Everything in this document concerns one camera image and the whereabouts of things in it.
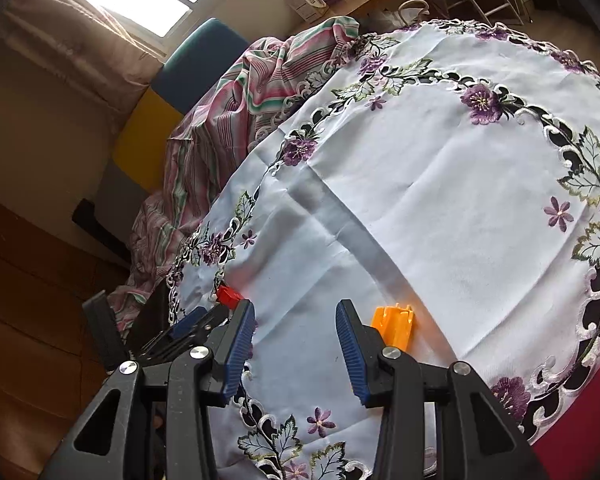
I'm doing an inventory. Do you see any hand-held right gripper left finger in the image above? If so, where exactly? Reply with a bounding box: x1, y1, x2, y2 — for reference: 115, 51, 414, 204
40, 299, 257, 480

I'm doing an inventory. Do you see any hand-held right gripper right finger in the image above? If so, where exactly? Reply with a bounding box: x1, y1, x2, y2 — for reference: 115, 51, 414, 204
335, 299, 551, 480

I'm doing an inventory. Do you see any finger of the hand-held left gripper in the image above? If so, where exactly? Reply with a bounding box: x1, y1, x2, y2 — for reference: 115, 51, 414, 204
150, 305, 231, 356

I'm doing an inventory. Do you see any red translucent plastic piece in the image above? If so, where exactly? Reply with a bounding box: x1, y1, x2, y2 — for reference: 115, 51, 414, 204
216, 285, 244, 309

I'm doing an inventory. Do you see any orange plastic clip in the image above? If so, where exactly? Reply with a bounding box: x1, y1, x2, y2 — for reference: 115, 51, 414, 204
370, 304, 415, 348

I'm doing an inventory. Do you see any wooden wardrobe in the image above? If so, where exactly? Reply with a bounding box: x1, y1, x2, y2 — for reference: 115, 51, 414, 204
0, 190, 156, 480

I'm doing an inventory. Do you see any black rolled mat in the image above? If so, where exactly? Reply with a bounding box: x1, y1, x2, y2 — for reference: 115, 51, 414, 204
71, 198, 131, 266

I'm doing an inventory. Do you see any white floral embroidered tablecloth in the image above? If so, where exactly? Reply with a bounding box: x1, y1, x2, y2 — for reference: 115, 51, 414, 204
165, 19, 600, 480

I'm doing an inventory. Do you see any pink green striped bed sheet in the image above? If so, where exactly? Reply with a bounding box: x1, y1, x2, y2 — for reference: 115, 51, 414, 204
107, 16, 361, 341

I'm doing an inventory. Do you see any person's red clothing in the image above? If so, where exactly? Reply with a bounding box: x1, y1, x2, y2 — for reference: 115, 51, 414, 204
527, 375, 600, 480

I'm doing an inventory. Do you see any grey yellow blue headboard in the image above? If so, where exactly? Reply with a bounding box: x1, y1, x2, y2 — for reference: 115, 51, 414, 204
95, 17, 253, 211

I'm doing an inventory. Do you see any beige patterned curtain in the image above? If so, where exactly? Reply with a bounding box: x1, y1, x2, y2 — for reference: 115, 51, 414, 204
0, 0, 163, 86

